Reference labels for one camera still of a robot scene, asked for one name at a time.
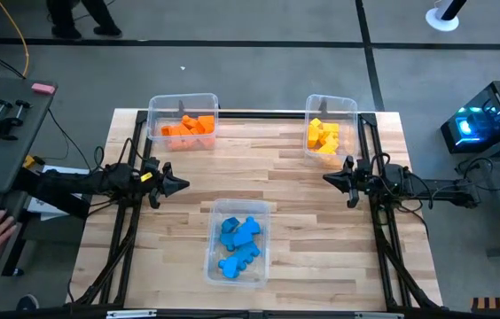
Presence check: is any clear bin with handwritten label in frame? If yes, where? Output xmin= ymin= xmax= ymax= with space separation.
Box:
xmin=204 ymin=198 xmax=272 ymax=288

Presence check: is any black metal bar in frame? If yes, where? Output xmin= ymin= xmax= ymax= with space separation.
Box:
xmin=12 ymin=167 xmax=91 ymax=222

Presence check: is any yellow cable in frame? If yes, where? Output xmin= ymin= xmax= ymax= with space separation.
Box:
xmin=0 ymin=0 xmax=31 ymax=77

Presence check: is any black clamp tool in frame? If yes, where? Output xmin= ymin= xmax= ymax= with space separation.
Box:
xmin=0 ymin=98 xmax=34 ymax=142

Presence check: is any white paper sheet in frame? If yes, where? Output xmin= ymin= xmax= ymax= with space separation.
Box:
xmin=27 ymin=164 xmax=90 ymax=222

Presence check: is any tall orange one-stud block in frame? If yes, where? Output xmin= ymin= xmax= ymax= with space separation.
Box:
xmin=198 ymin=114 xmax=216 ymax=135

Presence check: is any grey desk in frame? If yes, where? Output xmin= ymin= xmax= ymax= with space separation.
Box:
xmin=0 ymin=78 xmax=59 ymax=303

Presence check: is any pink eraser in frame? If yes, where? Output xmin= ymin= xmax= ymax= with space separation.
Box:
xmin=31 ymin=82 xmax=57 ymax=96

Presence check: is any blue toy building block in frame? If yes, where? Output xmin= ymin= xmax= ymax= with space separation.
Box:
xmin=222 ymin=215 xmax=241 ymax=234
xmin=219 ymin=232 xmax=238 ymax=252
xmin=237 ymin=215 xmax=262 ymax=247

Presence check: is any clear plastic bin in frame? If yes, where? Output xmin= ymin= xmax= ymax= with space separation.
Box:
xmin=304 ymin=93 xmax=360 ymax=167
xmin=146 ymin=92 xmax=220 ymax=152

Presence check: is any silver metal bracket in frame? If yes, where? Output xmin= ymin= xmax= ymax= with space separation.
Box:
xmin=106 ymin=309 xmax=158 ymax=319
xmin=355 ymin=312 xmax=405 ymax=319

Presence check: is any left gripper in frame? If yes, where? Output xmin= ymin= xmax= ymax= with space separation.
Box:
xmin=145 ymin=161 xmax=191 ymax=210

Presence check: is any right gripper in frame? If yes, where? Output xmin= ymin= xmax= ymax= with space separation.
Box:
xmin=323 ymin=154 xmax=370 ymax=209

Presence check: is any long blue four-stud block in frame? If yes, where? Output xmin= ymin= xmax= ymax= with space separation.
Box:
xmin=217 ymin=242 xmax=262 ymax=280

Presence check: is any white round pole base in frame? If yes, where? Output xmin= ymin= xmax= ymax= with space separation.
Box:
xmin=425 ymin=0 xmax=469 ymax=33

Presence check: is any black aluminium rig frame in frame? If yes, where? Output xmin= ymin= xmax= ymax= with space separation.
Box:
xmin=66 ymin=109 xmax=446 ymax=319

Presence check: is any person's shoe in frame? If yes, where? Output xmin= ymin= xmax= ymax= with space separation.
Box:
xmin=15 ymin=293 xmax=41 ymax=312

